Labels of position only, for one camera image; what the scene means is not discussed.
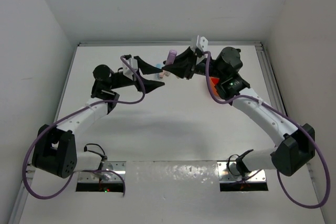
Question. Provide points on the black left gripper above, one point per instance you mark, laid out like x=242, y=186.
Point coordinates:
x=139, y=83

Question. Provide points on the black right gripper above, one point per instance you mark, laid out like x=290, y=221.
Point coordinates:
x=184, y=64

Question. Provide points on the purple correction tape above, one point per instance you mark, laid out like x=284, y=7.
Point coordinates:
x=171, y=57

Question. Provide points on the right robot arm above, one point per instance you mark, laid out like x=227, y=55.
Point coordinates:
x=293, y=144

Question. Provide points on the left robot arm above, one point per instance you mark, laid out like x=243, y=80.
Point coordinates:
x=55, y=151

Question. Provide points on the pink mini stapler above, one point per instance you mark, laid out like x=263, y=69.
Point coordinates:
x=164, y=74

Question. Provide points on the orange round organizer container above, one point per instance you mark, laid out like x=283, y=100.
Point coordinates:
x=214, y=81

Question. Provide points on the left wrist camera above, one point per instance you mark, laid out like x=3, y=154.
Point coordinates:
x=129, y=67

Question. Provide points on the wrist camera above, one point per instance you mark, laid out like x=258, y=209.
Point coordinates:
x=129, y=67
x=199, y=43

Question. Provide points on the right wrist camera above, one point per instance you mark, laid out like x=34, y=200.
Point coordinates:
x=199, y=43

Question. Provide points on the aluminium table edge rail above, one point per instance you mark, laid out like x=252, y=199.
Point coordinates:
x=164, y=43

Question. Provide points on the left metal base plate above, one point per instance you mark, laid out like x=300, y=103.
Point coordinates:
x=109, y=173

